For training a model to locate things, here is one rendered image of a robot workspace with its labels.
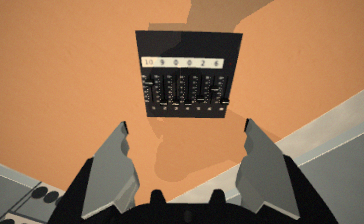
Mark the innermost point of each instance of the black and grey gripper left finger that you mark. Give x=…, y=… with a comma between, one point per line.
x=104, y=187

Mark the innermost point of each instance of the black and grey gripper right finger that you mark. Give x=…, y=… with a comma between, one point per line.
x=272, y=185

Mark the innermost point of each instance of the black lighting desk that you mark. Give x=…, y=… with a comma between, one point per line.
x=181, y=68

